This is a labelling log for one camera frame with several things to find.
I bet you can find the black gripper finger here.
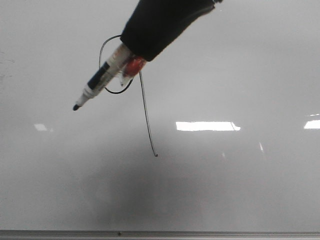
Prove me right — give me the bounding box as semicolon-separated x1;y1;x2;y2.
120;0;216;62

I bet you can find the grey aluminium whiteboard frame rail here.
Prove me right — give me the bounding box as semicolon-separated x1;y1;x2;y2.
0;230;320;240

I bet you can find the black whiteboard marker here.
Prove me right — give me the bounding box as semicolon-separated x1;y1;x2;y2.
72;43;135;111

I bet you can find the red magnet taped to marker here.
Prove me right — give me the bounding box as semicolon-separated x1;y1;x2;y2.
120;56;147;87

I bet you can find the white whiteboard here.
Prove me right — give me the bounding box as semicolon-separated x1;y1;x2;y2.
0;0;320;232

